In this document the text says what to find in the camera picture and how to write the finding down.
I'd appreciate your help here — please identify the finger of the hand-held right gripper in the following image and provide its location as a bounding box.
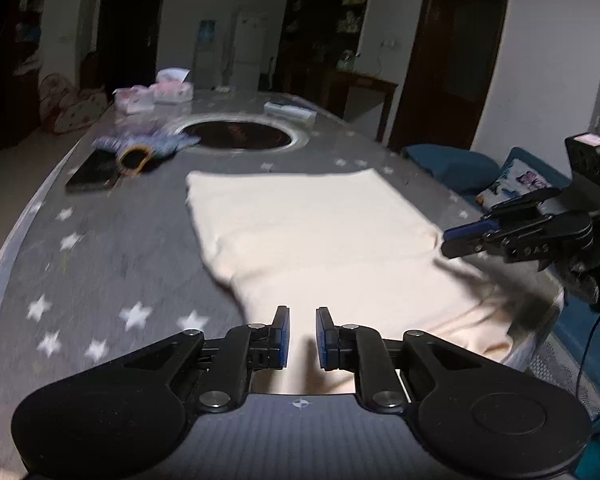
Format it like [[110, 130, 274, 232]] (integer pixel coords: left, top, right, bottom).
[[440, 230, 507, 261], [444, 187, 563, 241]]

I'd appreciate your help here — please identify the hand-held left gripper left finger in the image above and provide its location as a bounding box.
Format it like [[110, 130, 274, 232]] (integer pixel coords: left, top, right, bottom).
[[122, 305, 292, 415]]

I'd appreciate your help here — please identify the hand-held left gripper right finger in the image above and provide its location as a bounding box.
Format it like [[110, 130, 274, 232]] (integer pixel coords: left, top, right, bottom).
[[315, 306, 476, 415]]

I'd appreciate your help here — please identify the cream sweatshirt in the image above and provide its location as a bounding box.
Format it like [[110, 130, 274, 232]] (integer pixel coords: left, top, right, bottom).
[[185, 169, 566, 395]]

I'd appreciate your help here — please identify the person's right hand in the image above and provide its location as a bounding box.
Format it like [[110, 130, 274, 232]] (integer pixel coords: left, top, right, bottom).
[[562, 259, 600, 305]]

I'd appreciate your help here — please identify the butterfly print cushion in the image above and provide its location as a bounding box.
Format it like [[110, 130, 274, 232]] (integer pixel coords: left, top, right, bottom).
[[475, 158, 561, 211]]

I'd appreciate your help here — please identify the blue sofa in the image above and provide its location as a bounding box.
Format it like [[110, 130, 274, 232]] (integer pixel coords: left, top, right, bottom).
[[401, 143, 600, 361]]

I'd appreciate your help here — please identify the dark wooden glazed door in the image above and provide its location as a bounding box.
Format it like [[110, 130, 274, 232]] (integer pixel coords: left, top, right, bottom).
[[387, 0, 512, 153]]

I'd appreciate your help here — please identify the grey star-print tablecloth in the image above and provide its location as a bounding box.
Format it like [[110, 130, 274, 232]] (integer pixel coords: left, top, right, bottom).
[[0, 89, 581, 480]]

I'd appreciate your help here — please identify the dark wooden side table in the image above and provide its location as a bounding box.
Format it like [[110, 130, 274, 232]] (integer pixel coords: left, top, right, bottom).
[[325, 67, 399, 141]]

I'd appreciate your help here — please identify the round built-in induction cooktop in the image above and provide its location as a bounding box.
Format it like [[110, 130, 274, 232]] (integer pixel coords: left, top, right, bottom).
[[172, 114, 307, 155]]

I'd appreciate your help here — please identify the white remote control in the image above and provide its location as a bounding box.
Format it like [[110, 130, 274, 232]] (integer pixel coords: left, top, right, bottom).
[[263, 101, 317, 123]]

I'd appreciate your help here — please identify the grey knit work glove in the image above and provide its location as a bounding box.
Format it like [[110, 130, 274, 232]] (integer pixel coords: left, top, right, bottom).
[[91, 130, 201, 178]]

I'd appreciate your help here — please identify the black smartphone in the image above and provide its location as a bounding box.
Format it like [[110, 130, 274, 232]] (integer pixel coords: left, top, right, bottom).
[[65, 150, 126, 193]]

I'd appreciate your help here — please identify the tall wooden shelf cabinet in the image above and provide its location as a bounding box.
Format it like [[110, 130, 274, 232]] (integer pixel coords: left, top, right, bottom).
[[275, 0, 376, 96]]

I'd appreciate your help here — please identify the white pink tissue box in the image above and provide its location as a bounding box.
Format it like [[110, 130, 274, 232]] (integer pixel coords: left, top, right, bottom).
[[150, 67, 195, 103], [114, 85, 156, 115]]

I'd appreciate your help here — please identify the white water dispenser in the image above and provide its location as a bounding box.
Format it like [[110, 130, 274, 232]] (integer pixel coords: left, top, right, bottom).
[[194, 47, 220, 90]]

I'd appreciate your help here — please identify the white refrigerator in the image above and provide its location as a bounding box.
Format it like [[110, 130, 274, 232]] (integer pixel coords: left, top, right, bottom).
[[229, 10, 270, 92]]

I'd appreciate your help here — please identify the patterned play tent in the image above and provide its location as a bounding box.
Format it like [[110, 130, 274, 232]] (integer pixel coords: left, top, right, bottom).
[[39, 72, 112, 135]]

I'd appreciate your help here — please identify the dark entrance door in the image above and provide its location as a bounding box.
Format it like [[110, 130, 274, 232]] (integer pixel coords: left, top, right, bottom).
[[96, 0, 167, 92]]

